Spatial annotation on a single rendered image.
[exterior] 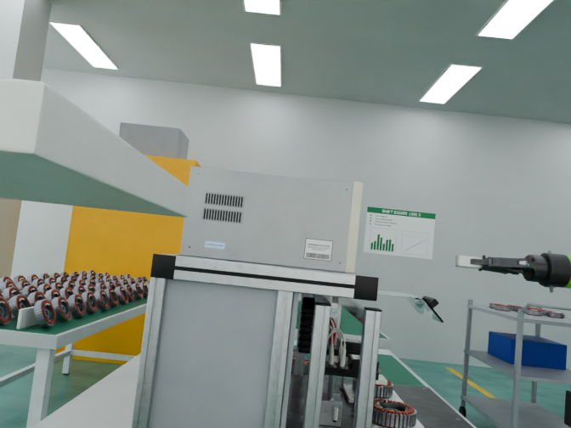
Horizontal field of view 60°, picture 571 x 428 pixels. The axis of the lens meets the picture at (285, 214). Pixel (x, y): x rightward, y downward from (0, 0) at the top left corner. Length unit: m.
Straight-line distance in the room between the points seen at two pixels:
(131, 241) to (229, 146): 2.38
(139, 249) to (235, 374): 3.89
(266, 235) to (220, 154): 5.61
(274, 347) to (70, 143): 0.76
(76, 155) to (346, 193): 0.89
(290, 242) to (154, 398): 0.42
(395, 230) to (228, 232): 5.64
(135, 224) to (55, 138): 4.61
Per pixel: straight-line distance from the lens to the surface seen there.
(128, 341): 4.93
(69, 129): 0.28
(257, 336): 1.00
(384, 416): 1.22
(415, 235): 6.74
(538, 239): 7.32
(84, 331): 2.36
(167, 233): 4.79
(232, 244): 1.12
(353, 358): 1.20
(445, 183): 6.93
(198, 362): 1.02
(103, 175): 0.33
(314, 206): 1.12
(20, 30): 5.13
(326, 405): 1.20
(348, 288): 0.98
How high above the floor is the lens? 1.14
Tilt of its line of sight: 5 degrees up
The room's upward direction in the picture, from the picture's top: 6 degrees clockwise
